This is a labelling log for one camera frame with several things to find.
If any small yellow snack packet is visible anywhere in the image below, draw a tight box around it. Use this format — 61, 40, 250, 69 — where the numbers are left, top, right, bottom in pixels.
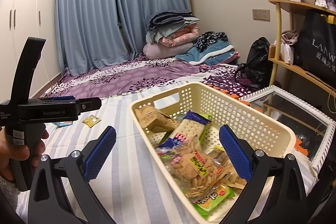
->
82, 115, 101, 128

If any green yellow biscuit pack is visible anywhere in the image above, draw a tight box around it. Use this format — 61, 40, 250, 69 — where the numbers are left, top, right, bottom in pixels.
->
193, 184, 235, 219

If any clear biscuit packet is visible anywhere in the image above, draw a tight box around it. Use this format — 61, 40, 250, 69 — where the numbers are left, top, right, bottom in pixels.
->
208, 145, 228, 165

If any round rice cracker bag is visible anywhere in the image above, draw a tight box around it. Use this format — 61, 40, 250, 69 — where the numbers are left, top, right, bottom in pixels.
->
168, 147, 236, 200

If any brown paper snack bag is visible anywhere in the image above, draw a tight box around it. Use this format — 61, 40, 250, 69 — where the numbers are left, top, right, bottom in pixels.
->
138, 105, 179, 133

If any blue soda cracker pack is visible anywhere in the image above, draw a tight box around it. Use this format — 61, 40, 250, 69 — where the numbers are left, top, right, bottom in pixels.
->
156, 110, 212, 148

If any cream perforated plastic basket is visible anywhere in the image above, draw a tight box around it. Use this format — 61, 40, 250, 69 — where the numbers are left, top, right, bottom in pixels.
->
129, 82, 295, 223

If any light blue snack bag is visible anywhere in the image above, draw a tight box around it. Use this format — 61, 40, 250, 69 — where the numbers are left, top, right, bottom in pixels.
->
52, 121, 73, 127

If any left hand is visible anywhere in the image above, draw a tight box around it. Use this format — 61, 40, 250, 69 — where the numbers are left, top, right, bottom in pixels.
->
0, 128, 49, 182

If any white framed mirror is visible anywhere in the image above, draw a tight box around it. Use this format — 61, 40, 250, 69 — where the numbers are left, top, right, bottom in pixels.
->
240, 85, 335, 172

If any purple floral bedspread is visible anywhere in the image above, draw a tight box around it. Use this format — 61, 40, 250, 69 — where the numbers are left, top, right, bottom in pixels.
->
42, 56, 255, 98

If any white wardrobe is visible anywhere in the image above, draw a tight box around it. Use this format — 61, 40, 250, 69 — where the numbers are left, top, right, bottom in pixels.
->
1, 0, 60, 101

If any black handbag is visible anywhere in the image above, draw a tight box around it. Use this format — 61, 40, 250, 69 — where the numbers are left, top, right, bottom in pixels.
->
234, 37, 273, 90

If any blue-grey curtain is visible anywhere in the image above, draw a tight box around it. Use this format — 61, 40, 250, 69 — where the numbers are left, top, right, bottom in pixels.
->
55, 0, 190, 76

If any mauve pillow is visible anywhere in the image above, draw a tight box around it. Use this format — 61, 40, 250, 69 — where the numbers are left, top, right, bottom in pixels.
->
143, 42, 193, 60

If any black Lanwei shopping bag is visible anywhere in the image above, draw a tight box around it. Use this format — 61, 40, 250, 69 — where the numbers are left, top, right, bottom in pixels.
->
293, 10, 335, 86

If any teal blue blanket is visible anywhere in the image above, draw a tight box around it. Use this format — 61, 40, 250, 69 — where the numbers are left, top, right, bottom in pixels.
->
175, 40, 235, 65

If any pink cloth on shelf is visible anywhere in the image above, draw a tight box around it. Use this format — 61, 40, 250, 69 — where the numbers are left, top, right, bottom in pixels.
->
281, 30, 299, 46

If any folded dark grey blanket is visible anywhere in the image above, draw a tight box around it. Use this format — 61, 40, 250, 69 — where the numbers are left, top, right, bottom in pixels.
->
146, 10, 199, 31

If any black white patterned cloth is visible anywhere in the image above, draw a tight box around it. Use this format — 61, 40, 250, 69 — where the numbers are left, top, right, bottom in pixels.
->
195, 31, 228, 52

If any pink folded quilt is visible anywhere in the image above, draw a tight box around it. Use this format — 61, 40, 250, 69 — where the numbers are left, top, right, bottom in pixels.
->
158, 24, 199, 47

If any wooden bamboo shelf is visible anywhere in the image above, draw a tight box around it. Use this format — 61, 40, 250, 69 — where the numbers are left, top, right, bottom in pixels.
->
258, 0, 336, 98

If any wall socket panel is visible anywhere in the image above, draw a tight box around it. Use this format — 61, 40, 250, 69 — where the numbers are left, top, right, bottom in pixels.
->
252, 9, 270, 21

